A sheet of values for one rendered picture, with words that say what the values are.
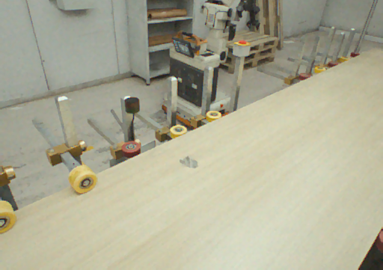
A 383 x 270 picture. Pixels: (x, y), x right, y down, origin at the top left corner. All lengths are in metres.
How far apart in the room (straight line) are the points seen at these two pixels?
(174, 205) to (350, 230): 0.56
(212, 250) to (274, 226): 0.22
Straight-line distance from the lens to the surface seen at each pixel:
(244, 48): 1.60
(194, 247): 0.86
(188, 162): 1.09
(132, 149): 1.18
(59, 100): 1.05
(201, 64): 2.67
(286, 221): 0.98
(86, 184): 1.01
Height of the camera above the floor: 1.61
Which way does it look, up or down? 31 degrees down
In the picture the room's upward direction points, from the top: 3 degrees clockwise
